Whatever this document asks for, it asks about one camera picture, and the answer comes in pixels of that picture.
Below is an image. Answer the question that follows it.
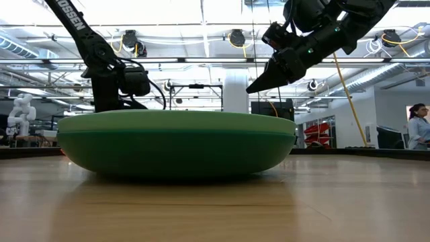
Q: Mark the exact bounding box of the person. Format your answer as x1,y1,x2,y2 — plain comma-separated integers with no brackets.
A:
407,103,430,151

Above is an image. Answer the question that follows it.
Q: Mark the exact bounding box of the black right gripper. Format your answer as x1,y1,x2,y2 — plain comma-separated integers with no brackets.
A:
246,19,347,94

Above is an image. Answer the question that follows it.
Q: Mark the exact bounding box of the white humanoid robot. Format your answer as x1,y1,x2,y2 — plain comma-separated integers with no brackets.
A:
5,93,37,137

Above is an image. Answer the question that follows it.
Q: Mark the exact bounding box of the red storage rack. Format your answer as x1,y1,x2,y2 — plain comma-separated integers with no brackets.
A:
304,122,332,147

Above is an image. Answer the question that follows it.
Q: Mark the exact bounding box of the black gantry frame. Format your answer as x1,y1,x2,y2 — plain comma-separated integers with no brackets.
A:
169,83,224,112

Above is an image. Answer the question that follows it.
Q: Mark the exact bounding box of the yellow hanging cable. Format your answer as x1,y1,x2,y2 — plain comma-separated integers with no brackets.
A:
332,52,369,147

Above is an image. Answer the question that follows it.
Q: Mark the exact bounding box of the silver ventilation duct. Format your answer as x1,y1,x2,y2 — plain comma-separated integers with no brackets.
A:
322,50,430,98

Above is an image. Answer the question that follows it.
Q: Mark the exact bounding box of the large light green plate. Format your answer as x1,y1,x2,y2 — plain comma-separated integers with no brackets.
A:
57,110,296,135

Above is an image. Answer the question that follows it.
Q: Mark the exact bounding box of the white round pillar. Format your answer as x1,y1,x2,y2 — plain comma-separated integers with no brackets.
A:
223,69,249,114

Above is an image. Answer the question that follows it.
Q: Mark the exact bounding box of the large dark green plate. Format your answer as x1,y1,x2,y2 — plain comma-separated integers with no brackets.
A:
56,130,296,177

